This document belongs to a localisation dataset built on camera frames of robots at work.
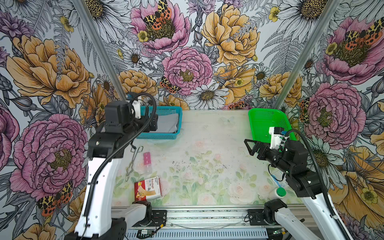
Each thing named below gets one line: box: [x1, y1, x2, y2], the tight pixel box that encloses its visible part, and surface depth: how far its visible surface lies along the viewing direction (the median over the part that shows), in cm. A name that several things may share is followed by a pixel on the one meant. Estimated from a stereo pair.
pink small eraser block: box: [143, 152, 152, 165], surface depth 96 cm
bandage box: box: [134, 176, 163, 203], surface depth 81 cm
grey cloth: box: [149, 113, 179, 133], surface depth 107 cm
